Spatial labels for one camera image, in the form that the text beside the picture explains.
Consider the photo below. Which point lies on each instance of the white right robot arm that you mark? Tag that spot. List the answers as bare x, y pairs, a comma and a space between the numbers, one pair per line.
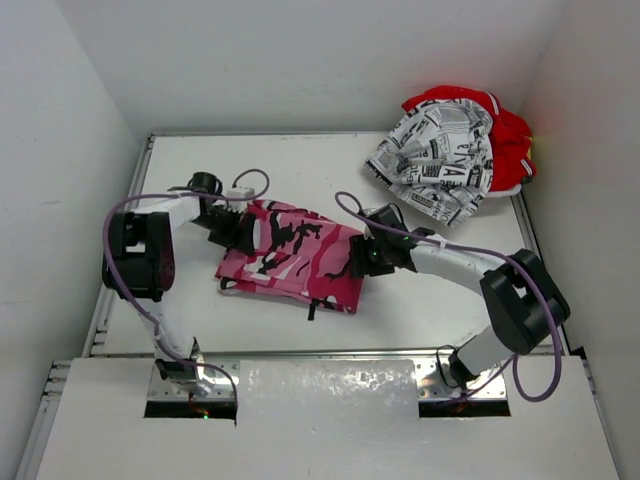
523, 303

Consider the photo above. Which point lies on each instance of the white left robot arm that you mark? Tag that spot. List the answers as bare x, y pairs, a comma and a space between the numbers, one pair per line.
139, 265

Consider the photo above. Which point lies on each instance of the red trousers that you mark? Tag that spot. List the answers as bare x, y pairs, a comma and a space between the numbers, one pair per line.
510, 137

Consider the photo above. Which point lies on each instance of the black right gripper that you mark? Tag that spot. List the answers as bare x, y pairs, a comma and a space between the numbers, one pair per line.
360, 262

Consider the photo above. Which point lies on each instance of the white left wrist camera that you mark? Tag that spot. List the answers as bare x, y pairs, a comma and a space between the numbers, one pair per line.
239, 193

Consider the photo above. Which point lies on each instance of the pink camouflage trousers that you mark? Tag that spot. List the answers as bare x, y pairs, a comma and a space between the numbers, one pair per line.
286, 251

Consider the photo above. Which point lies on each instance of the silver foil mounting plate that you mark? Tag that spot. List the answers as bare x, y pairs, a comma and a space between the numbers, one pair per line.
377, 387

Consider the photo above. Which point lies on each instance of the newspaper print white trousers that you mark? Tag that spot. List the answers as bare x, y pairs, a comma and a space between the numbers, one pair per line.
438, 159

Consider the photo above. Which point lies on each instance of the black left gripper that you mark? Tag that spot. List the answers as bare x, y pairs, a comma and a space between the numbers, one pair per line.
233, 238

